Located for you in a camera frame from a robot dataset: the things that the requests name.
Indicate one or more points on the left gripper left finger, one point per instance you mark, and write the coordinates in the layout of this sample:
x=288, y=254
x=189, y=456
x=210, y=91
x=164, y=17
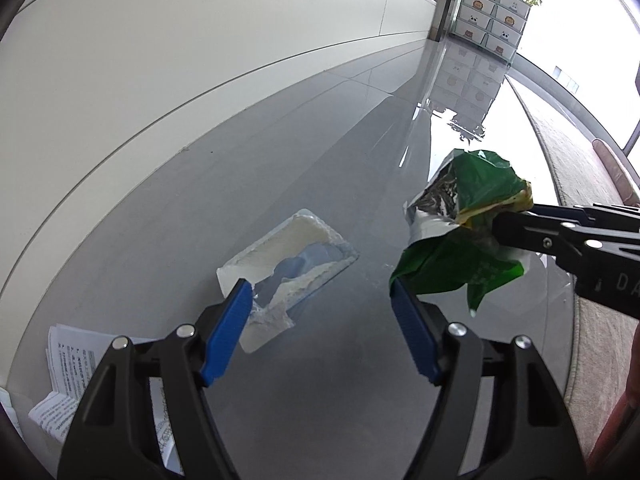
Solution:
x=113, y=436

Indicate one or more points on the beige carpet rug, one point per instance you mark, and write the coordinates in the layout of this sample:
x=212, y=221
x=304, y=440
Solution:
x=601, y=349

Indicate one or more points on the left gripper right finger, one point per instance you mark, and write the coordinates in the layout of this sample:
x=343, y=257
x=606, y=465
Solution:
x=530, y=434

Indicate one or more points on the white plastic tray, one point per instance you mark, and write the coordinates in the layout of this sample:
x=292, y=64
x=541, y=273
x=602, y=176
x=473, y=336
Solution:
x=285, y=266

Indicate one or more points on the white paper leaflet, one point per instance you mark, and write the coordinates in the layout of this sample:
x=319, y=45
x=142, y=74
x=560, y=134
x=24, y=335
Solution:
x=73, y=354

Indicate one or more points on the orange trouser legs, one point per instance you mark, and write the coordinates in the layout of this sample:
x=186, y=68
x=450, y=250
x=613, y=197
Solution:
x=629, y=400

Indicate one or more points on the white drawer storage unit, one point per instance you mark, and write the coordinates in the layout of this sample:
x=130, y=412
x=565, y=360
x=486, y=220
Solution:
x=496, y=26

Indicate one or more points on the green snack bag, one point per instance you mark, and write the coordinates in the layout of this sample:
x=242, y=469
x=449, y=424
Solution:
x=451, y=245

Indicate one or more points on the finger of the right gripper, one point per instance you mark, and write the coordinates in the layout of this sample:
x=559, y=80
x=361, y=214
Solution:
x=535, y=232
x=609, y=217

